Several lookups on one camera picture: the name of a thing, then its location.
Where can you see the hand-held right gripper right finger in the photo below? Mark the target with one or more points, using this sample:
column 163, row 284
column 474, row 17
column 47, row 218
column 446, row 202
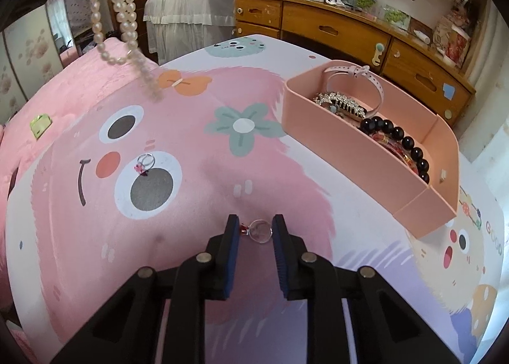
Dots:
column 280, row 260

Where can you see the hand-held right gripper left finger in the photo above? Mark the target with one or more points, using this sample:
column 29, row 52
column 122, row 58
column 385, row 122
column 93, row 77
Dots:
column 230, row 264

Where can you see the pink plastic tray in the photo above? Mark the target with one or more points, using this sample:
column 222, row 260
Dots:
column 358, row 157

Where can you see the rhinestone hair clip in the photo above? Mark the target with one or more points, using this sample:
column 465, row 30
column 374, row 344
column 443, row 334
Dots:
column 338, row 98

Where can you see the cartoon printed tablecloth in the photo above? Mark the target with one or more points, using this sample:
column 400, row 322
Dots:
column 278, row 173

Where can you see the drawer safety lock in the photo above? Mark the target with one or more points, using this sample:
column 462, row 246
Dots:
column 377, row 53

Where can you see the wooden desk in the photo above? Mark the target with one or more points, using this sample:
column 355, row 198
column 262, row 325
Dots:
column 330, row 30

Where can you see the green plastic wrapper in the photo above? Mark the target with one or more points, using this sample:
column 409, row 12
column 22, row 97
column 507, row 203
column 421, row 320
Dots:
column 39, row 124

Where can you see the white tube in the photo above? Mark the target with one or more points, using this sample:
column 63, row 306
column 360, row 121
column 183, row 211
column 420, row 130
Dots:
column 422, row 36

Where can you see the green grape sticker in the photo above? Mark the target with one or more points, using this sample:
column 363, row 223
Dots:
column 394, row 14
column 364, row 2

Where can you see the floral paper bag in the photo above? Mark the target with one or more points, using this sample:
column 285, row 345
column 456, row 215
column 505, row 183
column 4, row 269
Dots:
column 442, row 32

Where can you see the floral print wardrobe door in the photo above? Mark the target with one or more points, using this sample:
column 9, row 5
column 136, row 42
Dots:
column 32, row 49

